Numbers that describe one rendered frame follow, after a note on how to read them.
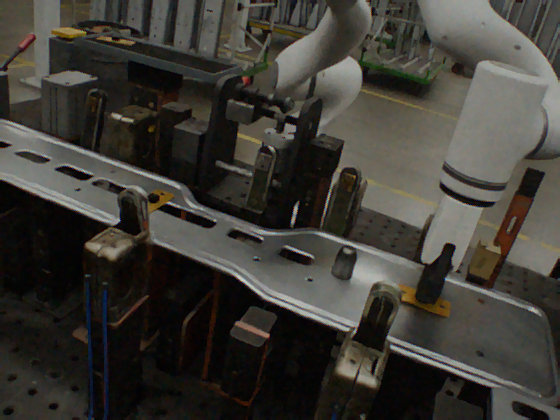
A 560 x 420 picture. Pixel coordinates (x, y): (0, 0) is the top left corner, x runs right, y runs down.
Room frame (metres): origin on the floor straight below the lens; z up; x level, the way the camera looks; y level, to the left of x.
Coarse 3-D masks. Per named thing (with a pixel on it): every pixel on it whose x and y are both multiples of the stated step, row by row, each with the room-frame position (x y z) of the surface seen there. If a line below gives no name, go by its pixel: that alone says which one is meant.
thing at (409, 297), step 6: (402, 288) 0.61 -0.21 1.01; (408, 288) 0.61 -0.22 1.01; (402, 294) 0.59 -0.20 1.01; (408, 294) 0.60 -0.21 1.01; (414, 294) 0.60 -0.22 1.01; (402, 300) 0.58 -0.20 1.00; (408, 300) 0.58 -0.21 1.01; (414, 300) 0.59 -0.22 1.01; (420, 300) 0.59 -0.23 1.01; (438, 300) 0.60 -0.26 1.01; (444, 300) 0.60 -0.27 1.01; (420, 306) 0.57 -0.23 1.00; (426, 306) 0.58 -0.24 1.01; (432, 306) 0.58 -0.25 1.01; (438, 306) 0.58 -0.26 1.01; (438, 312) 0.57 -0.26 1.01; (444, 312) 0.57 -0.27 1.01
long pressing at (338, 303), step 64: (0, 128) 0.89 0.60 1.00; (64, 192) 0.69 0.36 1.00; (192, 256) 0.60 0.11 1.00; (256, 256) 0.62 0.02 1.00; (320, 256) 0.66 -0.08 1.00; (384, 256) 0.70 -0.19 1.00; (320, 320) 0.51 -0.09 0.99; (448, 320) 0.56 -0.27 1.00; (512, 320) 0.59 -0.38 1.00; (512, 384) 0.45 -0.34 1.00
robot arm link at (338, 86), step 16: (336, 64) 1.24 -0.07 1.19; (352, 64) 1.26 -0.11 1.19; (320, 80) 1.21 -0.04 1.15; (336, 80) 1.22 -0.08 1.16; (352, 80) 1.24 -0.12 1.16; (320, 96) 1.22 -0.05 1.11; (336, 96) 1.23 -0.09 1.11; (352, 96) 1.24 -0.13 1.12; (336, 112) 1.23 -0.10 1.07; (288, 128) 1.24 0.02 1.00; (320, 128) 1.22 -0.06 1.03
